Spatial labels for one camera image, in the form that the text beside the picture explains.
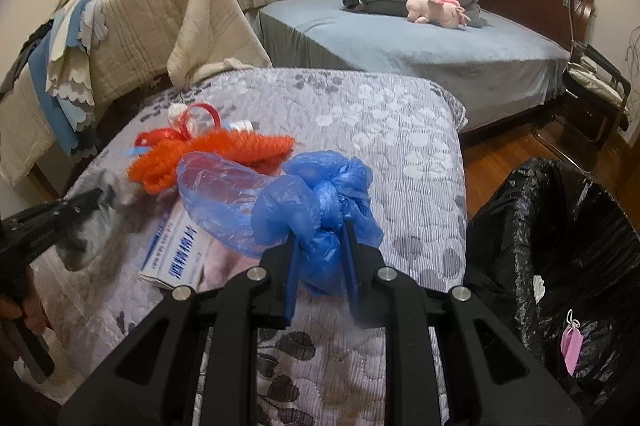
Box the pink face mask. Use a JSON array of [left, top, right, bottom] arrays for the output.
[[559, 310, 584, 376]]

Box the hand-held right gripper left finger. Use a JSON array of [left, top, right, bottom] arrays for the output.
[[57, 235, 302, 426]]

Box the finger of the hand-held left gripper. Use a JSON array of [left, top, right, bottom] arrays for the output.
[[49, 187, 104, 221]]

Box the red ribbon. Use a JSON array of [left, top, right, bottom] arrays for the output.
[[136, 129, 180, 153]]

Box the red plastic ring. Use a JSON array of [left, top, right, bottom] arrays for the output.
[[179, 103, 222, 140]]

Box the floral grey quilt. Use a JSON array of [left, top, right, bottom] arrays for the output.
[[10, 68, 468, 426]]

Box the person's left hand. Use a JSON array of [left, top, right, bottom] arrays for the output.
[[0, 291, 47, 337]]

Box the grey plastic bag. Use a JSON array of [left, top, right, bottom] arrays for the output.
[[54, 170, 147, 273]]

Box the black plastic bin bag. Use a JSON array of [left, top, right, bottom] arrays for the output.
[[462, 157, 640, 426]]

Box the beige blanket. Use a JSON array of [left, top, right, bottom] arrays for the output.
[[0, 0, 273, 187]]

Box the blue white scalloped blanket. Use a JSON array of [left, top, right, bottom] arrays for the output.
[[27, 0, 151, 157]]

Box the blue plastic bag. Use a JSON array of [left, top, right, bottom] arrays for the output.
[[177, 150, 386, 298]]

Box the pink paper sheet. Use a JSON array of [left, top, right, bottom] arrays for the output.
[[197, 238, 263, 293]]

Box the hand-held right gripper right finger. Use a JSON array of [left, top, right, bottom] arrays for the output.
[[344, 219, 584, 426]]

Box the white box blue print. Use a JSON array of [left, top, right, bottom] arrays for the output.
[[137, 206, 213, 291]]

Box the wooden headboard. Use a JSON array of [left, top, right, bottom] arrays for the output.
[[480, 0, 597, 57]]

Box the metal frame chair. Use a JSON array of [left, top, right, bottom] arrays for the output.
[[530, 40, 632, 169]]

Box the blue bed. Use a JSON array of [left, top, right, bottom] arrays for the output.
[[252, 0, 572, 134]]

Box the pink plush toy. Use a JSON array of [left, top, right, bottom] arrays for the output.
[[405, 0, 472, 29]]

